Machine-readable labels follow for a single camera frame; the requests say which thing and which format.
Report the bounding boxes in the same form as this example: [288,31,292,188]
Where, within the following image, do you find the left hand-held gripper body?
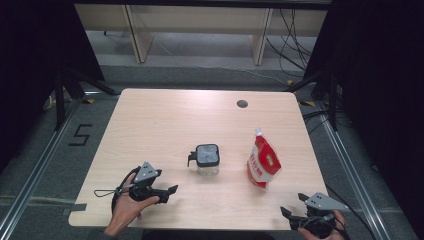
[128,161,160,202]

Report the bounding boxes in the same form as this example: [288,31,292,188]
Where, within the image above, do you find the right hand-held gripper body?
[292,192,350,240]

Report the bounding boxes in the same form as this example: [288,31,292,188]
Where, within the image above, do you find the clear jar with black lid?
[187,143,221,177]

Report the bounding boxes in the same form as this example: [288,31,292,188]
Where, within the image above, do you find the red and white pouch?
[246,127,282,191]

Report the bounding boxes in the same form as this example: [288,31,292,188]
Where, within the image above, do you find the person's right hand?
[297,210,348,240]

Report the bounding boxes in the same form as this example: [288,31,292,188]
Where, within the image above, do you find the person's left hand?
[103,173,161,237]

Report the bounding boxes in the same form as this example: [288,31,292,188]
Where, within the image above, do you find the grey floor tape strip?
[62,202,88,216]

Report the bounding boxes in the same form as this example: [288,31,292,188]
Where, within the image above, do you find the black metal stand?
[284,71,345,132]
[53,68,120,131]

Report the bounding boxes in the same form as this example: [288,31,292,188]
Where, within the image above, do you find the black curtain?
[0,0,105,175]
[304,0,424,240]

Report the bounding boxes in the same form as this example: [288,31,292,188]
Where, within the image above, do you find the light wooden shelf unit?
[73,3,330,66]

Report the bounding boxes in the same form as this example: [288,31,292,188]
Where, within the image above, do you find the black wrist strap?
[333,214,352,240]
[111,165,142,215]

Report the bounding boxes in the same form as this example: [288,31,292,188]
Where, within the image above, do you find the aluminium floor rail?
[314,101,392,240]
[0,99,85,240]

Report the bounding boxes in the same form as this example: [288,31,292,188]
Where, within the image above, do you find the thin grey cord loop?
[93,187,134,199]

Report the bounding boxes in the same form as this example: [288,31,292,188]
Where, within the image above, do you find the black floor cables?
[301,106,354,135]

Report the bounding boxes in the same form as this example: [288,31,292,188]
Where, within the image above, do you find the black hanging cable tangle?
[265,9,318,80]

